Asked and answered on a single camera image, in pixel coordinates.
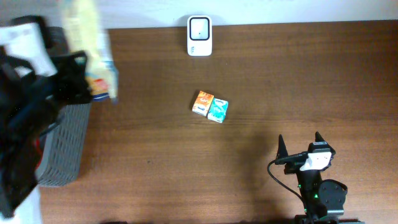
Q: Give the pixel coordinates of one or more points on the orange tissue pack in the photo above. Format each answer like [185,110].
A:
[202,103]

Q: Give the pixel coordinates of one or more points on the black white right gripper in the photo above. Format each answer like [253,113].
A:
[282,151]

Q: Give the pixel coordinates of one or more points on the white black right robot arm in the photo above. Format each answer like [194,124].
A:
[323,200]

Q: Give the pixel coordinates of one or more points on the grey plastic basket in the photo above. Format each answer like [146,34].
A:
[63,147]

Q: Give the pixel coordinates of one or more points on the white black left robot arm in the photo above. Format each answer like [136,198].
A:
[35,87]

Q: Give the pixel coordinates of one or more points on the yellow snack bag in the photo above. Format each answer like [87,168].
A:
[84,31]

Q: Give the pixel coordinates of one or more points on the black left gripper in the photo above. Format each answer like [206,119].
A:
[69,76]

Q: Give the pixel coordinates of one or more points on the teal tissue pack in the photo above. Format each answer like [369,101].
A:
[217,111]

